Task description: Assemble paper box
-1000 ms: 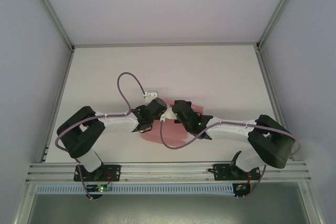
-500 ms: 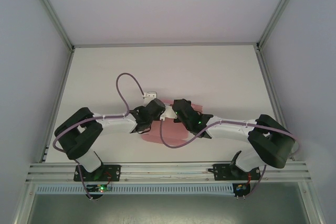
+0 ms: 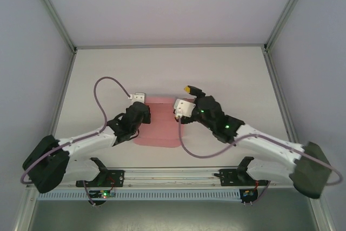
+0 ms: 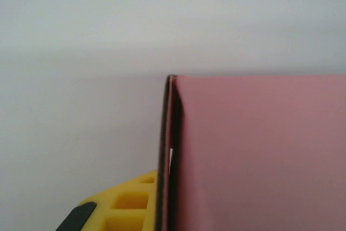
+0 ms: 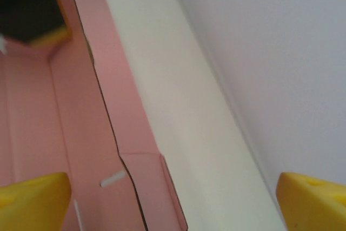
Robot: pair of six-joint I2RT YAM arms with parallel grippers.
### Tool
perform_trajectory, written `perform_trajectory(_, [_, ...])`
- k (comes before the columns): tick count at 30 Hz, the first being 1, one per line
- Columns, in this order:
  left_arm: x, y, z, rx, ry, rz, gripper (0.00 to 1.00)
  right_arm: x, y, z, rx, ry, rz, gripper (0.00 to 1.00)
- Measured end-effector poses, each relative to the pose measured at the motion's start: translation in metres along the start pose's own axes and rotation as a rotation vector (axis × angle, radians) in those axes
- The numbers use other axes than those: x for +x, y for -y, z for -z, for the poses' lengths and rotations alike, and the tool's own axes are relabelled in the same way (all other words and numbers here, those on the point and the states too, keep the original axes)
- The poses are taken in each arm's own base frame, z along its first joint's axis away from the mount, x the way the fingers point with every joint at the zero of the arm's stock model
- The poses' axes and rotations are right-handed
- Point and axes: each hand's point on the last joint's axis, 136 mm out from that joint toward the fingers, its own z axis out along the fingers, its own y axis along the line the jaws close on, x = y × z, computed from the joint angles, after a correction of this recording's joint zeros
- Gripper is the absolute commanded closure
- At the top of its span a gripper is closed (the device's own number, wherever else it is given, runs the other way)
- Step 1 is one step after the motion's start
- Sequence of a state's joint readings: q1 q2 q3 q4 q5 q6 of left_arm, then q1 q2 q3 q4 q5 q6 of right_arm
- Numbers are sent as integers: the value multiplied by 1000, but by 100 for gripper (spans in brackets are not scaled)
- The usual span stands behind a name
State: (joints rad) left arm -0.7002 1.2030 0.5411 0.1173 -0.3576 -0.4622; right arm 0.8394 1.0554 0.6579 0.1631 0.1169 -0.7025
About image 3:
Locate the pink paper box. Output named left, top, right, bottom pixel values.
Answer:
left=133, top=95, right=197, bottom=148

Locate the green circuit board with LED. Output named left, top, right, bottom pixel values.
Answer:
left=97, top=190, right=116, bottom=199

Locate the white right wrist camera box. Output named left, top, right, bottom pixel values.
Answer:
left=172, top=99, right=196, bottom=117

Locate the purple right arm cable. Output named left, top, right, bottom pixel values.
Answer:
left=177, top=116, right=343, bottom=206

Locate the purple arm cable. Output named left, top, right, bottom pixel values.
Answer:
left=20, top=76, right=133, bottom=207
left=177, top=116, right=343, bottom=206

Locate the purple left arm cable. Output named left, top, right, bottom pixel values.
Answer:
left=20, top=76, right=133, bottom=207

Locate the aluminium frame crossbar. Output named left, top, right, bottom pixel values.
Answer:
left=75, top=42, right=267, bottom=51

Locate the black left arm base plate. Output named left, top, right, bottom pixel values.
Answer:
left=75, top=169, right=125, bottom=188

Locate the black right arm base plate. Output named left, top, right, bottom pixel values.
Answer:
left=213, top=168, right=270, bottom=188

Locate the aluminium mounting rail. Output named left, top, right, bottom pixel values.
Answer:
left=26, top=166, right=321, bottom=190

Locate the aluminium table side rail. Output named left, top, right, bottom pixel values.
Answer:
left=40, top=49, right=78, bottom=168
left=261, top=47, right=305, bottom=167

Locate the grey slotted cable duct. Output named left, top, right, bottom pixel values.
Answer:
left=36, top=189, right=241, bottom=201

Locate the aluminium frame post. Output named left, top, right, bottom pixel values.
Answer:
left=263, top=0, right=311, bottom=52
left=26, top=0, right=78, bottom=53

